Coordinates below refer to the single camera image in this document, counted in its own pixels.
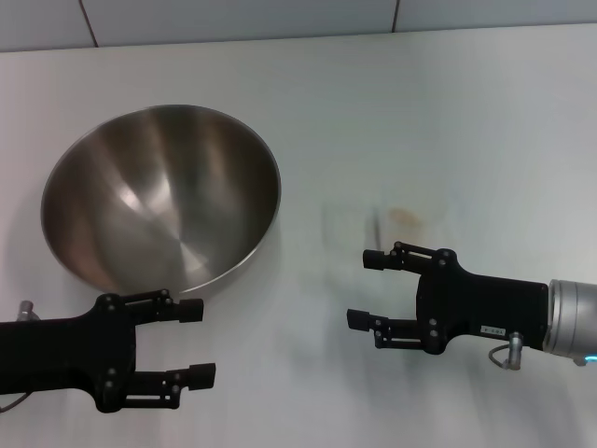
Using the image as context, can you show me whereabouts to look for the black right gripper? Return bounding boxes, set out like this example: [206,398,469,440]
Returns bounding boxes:
[346,241,549,356]

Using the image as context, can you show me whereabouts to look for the clear plastic measuring cup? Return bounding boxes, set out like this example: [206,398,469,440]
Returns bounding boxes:
[322,186,461,253]

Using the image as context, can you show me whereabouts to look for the thin right wrist cable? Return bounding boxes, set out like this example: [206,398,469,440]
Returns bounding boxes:
[487,343,513,370]

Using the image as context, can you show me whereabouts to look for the silver right wrist cable connector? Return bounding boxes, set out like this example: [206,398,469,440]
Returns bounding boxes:
[507,331,524,371]

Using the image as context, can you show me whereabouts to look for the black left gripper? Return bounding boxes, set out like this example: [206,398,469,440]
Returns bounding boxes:
[0,288,217,414]

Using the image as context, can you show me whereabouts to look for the stainless steel mixing bowl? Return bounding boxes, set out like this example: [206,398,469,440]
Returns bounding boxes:
[40,104,283,296]

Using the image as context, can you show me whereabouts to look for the thin wrist cable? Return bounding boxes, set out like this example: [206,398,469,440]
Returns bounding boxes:
[487,343,513,370]
[0,391,30,413]

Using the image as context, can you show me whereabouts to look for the thin left wrist cable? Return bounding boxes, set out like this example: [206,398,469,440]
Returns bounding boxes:
[0,391,30,413]

